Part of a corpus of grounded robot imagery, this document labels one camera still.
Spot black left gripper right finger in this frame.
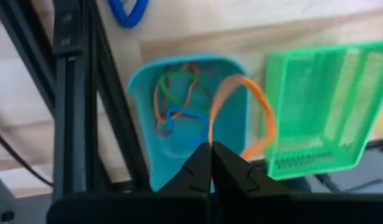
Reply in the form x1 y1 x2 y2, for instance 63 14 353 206
211 141 291 200

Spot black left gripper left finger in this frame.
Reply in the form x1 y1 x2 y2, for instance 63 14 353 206
159 142 212 194

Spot red rubber band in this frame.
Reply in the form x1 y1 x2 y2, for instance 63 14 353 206
155 123 173 138

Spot blue rubber band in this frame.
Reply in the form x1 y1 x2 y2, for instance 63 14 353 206
164 105 210 150

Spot large orange rubber band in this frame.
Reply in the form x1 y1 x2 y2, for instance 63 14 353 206
207 73 277 162

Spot coloured rubber bands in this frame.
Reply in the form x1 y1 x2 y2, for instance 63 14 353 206
153 63 200 126

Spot green rubber band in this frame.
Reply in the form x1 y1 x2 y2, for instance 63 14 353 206
156 70 210 108

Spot teal plastic bin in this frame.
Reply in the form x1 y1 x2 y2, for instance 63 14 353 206
125 53 252 193

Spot green plastic basket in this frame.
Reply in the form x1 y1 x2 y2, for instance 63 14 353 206
263 39 383 182

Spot blue coil wristband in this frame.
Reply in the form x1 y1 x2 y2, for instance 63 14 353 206
106 0 150 30

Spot black aluminium table frame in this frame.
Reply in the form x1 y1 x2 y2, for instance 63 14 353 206
0 0 153 203

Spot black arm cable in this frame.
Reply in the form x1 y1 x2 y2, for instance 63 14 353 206
0 124 54 187

